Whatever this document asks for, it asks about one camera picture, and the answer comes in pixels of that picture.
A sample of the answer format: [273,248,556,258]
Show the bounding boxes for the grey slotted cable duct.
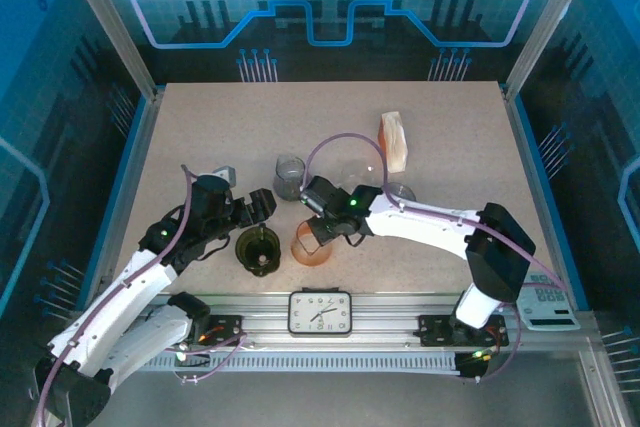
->
[139,350,464,374]

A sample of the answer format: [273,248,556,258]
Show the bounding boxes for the blue-edged table side rail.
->
[501,84,591,328]
[79,86,166,308]

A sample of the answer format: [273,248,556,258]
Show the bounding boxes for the grey transparent beaker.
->
[273,154,307,202]

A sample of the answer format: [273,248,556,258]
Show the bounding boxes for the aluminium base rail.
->
[149,291,586,353]

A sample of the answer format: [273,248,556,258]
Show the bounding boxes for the white calculator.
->
[514,271,581,332]

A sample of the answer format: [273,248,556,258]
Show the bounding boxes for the orange transparent cup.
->
[290,220,335,267]

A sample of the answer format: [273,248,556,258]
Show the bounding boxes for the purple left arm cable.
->
[34,164,201,427]

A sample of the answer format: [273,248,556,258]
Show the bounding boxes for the orange filter holder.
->
[377,110,412,173]

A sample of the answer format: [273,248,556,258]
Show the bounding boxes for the aluminium frame post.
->
[502,0,605,101]
[54,0,164,101]

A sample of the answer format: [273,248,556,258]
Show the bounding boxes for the white-faced black clock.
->
[288,290,353,336]

